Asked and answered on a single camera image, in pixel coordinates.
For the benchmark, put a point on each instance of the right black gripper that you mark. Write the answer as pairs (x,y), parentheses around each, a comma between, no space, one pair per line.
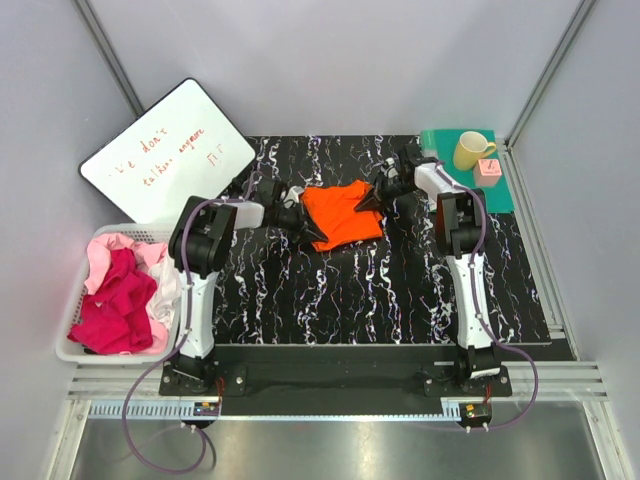
(376,199)

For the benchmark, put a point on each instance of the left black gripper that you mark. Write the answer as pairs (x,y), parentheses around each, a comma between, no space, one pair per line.
(309,229)

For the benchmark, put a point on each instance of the orange t shirt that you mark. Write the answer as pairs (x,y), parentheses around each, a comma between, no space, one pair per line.
(332,209)

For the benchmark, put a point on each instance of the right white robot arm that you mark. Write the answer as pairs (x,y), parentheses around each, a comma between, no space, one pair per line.
(460,232)

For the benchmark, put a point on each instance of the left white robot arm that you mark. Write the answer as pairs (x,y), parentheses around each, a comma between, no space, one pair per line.
(200,245)

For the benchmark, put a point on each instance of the black marble pattern mat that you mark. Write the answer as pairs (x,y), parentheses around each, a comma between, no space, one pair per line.
(394,290)

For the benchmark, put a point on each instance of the green book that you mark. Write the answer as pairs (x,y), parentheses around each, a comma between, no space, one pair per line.
(442,142)

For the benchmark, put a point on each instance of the yellow mug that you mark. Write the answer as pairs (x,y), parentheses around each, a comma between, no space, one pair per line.
(470,148)

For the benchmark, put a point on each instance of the pink cube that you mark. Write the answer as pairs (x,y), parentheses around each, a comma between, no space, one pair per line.
(487,172)

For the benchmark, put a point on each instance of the white whiteboard with red writing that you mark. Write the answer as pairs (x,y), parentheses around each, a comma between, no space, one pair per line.
(183,146)

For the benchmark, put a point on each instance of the white t shirt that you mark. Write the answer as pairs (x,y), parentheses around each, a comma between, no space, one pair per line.
(165,290)

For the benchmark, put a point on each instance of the light pink t shirt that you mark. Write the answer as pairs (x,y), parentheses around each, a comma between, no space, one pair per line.
(99,256)

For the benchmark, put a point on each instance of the magenta t shirt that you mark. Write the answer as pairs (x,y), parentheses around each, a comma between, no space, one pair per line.
(114,319)

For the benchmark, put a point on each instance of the white plastic laundry basket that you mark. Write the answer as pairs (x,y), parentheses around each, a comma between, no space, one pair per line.
(70,351)

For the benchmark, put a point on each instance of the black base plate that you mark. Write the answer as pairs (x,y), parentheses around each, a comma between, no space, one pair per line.
(434,371)

